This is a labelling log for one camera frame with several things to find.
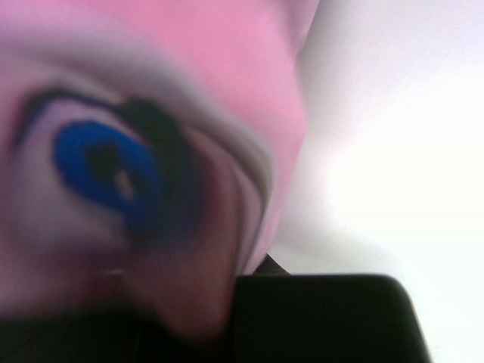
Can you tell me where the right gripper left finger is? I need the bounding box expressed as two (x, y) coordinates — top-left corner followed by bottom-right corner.
(0, 313), (160, 363)

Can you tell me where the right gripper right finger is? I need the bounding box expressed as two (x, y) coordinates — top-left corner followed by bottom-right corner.
(233, 256), (431, 363)

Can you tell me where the purple Elsa cloth placemat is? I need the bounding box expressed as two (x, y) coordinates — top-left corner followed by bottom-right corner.
(1, 1), (318, 339)

